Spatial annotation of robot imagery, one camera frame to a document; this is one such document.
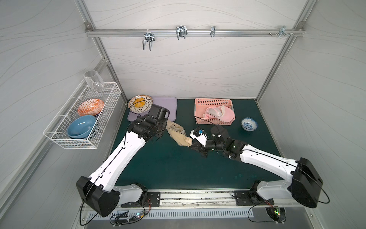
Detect blue ceramic bowl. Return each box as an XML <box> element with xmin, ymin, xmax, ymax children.
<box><xmin>67</xmin><ymin>115</ymin><xmax>96</xmax><ymax>139</ymax></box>

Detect right base cable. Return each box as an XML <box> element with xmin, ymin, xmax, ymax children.
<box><xmin>230</xmin><ymin>188</ymin><xmax>287</xmax><ymax>224</ymax></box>

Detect pink plastic basket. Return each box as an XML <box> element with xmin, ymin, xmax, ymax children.
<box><xmin>194</xmin><ymin>98</ymin><xmax>235</xmax><ymax>126</ymax></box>

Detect clear drinking glass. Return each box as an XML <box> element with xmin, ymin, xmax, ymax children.
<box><xmin>84</xmin><ymin>70</ymin><xmax>104</xmax><ymax>93</ymax></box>

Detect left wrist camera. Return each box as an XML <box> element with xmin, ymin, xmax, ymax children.
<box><xmin>148</xmin><ymin>104</ymin><xmax>170</xmax><ymax>120</ymax></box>

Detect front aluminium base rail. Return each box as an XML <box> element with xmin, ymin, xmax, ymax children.
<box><xmin>82</xmin><ymin>187</ymin><xmax>304</xmax><ymax>212</ymax></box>

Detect yellow fruit pieces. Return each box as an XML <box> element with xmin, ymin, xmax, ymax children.
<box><xmin>133</xmin><ymin>97</ymin><xmax>145</xmax><ymax>108</ymax></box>

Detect small metal hook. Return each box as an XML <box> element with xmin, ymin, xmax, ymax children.
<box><xmin>210</xmin><ymin>26</ymin><xmax>216</xmax><ymax>38</ymax></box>

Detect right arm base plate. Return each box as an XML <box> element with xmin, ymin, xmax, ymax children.
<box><xmin>231</xmin><ymin>190</ymin><xmax>275</xmax><ymax>206</ymax></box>

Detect lavender cutting mat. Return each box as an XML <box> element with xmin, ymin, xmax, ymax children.
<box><xmin>127</xmin><ymin>96</ymin><xmax>177</xmax><ymax>122</ymax></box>

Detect white wire wall basket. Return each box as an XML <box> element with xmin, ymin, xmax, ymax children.
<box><xmin>43</xmin><ymin>81</ymin><xmax>121</xmax><ymax>149</ymax></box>

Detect horizontal aluminium rail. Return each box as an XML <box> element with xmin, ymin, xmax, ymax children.
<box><xmin>86</xmin><ymin>28</ymin><xmax>306</xmax><ymax>38</ymax></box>

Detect pink baseball cap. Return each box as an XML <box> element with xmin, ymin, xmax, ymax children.
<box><xmin>203</xmin><ymin>106</ymin><xmax>235</xmax><ymax>123</ymax></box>

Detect double wire metal hook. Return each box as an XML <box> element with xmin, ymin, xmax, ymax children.
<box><xmin>142</xmin><ymin>32</ymin><xmax>155</xmax><ymax>51</ymax></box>

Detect loop metal hook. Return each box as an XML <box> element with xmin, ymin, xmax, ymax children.
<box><xmin>175</xmin><ymin>25</ymin><xmax>188</xmax><ymax>40</ymax></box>

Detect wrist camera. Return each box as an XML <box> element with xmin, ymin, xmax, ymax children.
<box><xmin>148</xmin><ymin>104</ymin><xmax>170</xmax><ymax>120</ymax></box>
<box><xmin>190</xmin><ymin>127</ymin><xmax>208</xmax><ymax>147</ymax></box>

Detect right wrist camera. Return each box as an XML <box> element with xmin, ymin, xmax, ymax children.
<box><xmin>190</xmin><ymin>127</ymin><xmax>208</xmax><ymax>147</ymax></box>

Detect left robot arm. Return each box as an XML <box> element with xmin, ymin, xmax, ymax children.
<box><xmin>76</xmin><ymin>114</ymin><xmax>168</xmax><ymax>217</ymax></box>

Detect beige baseball cap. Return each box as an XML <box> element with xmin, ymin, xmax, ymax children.
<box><xmin>166</xmin><ymin>120</ymin><xmax>193</xmax><ymax>147</ymax></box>

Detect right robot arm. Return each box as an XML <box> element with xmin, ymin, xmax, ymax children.
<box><xmin>190</xmin><ymin>126</ymin><xmax>324</xmax><ymax>209</ymax></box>

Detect left base cable bundle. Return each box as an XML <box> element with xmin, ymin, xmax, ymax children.
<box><xmin>108</xmin><ymin>197</ymin><xmax>152</xmax><ymax>227</ymax></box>

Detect orange patterned bowl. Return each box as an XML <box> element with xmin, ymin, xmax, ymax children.
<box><xmin>77</xmin><ymin>99</ymin><xmax>104</xmax><ymax>116</ymax></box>

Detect patterned plate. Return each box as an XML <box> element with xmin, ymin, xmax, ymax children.
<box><xmin>127</xmin><ymin>95</ymin><xmax>153</xmax><ymax>114</ymax></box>

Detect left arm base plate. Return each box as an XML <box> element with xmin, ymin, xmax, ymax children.
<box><xmin>121</xmin><ymin>191</ymin><xmax>161</xmax><ymax>208</ymax></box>

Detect blue white porcelain bowl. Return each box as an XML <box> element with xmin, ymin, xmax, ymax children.
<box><xmin>241</xmin><ymin>117</ymin><xmax>258</xmax><ymax>132</ymax></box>

